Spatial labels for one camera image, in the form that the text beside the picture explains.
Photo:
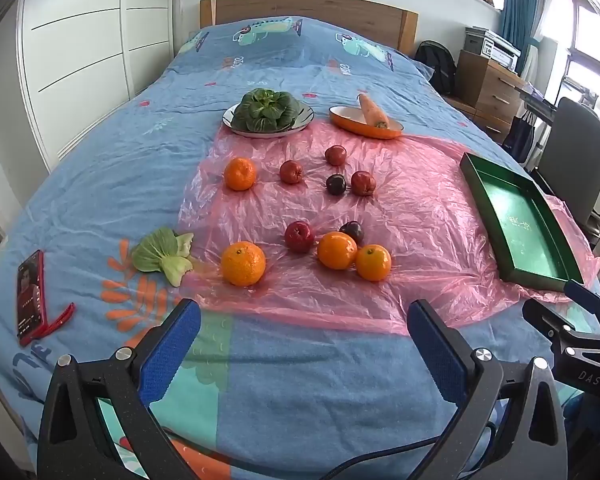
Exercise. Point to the black backpack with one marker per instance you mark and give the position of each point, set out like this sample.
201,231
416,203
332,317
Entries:
437,65

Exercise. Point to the orange oval dish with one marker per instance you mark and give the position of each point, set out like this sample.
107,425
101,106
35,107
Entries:
345,121

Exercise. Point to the red apple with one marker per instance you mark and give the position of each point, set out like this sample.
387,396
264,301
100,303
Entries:
363,183
300,236
335,155
291,172

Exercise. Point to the teal curtain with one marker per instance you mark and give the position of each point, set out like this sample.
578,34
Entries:
517,5

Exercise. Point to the small orange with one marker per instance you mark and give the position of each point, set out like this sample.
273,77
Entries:
240,174

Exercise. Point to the carrot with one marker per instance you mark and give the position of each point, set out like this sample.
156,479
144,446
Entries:
372,110

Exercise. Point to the glass desk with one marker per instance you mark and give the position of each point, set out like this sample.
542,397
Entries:
540,105

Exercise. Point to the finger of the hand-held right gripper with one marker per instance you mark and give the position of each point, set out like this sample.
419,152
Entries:
582,294
542,316

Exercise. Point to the bok choy leaf piece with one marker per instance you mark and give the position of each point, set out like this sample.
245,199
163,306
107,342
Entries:
160,255

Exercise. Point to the grey chair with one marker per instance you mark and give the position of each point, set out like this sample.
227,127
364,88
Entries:
577,140

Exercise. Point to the dark purple plum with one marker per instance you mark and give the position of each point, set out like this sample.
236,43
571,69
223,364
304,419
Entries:
353,230
336,185

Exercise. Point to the green rectangular tray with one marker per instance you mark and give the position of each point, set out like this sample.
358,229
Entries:
520,220

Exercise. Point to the round white plate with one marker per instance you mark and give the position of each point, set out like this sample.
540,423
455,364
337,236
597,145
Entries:
306,115

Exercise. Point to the white printer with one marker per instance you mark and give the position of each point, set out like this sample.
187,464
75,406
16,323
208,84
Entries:
495,47

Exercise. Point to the white wardrobe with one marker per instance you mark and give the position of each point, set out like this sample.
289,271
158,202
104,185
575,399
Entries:
80,35

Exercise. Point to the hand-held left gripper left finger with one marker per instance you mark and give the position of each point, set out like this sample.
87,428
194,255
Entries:
172,352

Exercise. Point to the wooden headboard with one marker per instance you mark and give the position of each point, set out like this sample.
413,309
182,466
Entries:
330,15

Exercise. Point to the red smartphone with case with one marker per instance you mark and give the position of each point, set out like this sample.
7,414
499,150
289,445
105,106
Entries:
30,295

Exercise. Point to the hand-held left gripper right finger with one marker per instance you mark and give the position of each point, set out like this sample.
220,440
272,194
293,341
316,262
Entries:
437,355

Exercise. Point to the printed blue blanket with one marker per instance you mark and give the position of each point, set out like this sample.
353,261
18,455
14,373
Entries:
105,160

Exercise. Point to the wooden drawer cabinet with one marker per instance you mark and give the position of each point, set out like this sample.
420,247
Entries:
485,90

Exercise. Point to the window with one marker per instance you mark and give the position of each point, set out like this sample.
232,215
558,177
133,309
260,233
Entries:
590,30

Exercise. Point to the green bok choy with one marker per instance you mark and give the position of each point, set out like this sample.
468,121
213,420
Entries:
265,110

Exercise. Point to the large orange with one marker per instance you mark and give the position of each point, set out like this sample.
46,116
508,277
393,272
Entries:
243,264

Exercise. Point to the dark shopping bag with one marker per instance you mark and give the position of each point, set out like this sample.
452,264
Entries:
520,137

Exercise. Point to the pink plastic sheet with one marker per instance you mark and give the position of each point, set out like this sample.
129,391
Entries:
405,220

